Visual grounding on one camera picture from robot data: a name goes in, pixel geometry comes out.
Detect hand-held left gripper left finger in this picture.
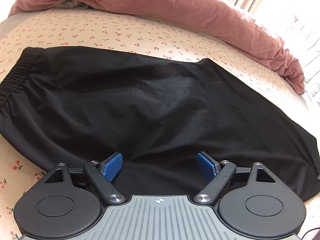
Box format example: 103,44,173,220
44,152,127,204

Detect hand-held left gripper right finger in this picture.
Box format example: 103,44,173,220
195,152,277,204

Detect black pants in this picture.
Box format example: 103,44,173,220
0,45,320,203

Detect cherry print bed sheet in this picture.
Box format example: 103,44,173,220
0,7,320,240

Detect grey quilted headboard cushion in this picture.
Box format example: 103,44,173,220
301,22,320,99

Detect pink duvet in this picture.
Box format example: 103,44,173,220
9,0,305,95

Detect thin black cable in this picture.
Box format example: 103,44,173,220
300,227,320,240

